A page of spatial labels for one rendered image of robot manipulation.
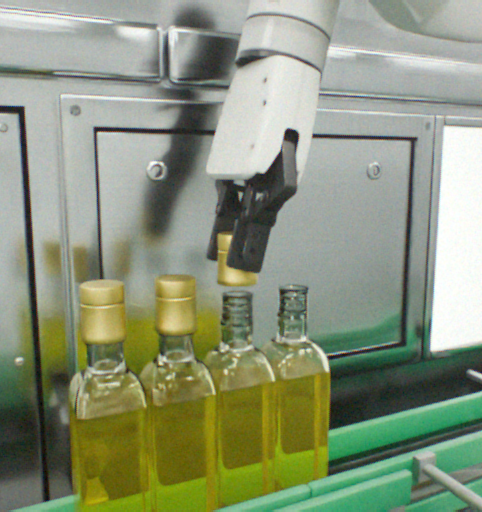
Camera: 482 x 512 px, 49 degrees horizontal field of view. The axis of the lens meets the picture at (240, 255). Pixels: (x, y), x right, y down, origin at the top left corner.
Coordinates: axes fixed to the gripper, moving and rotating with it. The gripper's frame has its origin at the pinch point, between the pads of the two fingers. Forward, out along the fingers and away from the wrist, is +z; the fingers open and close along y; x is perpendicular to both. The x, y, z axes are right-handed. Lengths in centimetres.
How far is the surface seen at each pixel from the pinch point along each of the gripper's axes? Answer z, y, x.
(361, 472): 18.6, 4.1, 16.4
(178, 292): 4.7, 2.0, -5.0
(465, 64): -29.7, -12.9, 33.1
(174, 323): 7.3, 1.9, -4.7
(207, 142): -9.5, -12.4, -0.2
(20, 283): 9.2, -15.8, -15.1
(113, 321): 7.8, 1.8, -9.6
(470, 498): 17.4, 10.8, 23.2
